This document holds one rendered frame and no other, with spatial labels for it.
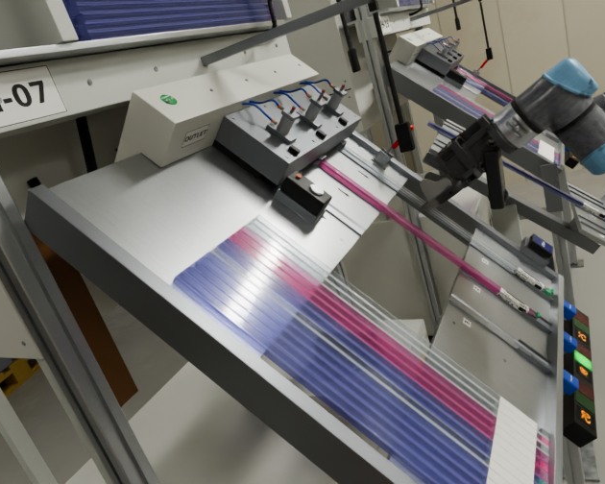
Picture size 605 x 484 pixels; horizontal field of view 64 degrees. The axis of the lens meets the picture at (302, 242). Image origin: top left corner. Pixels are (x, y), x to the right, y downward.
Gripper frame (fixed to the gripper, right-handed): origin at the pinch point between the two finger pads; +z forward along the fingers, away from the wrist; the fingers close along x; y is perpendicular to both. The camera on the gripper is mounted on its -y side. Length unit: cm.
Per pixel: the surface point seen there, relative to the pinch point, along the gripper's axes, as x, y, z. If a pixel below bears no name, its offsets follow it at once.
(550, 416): 33.7, -29.1, -6.8
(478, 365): 32.7, -18.2, -3.1
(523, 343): 20.9, -24.3, -5.2
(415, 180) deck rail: -8.1, 5.4, 1.6
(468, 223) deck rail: -8.1, -9.2, -0.7
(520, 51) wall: -307, 2, 2
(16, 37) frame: 49, 56, 4
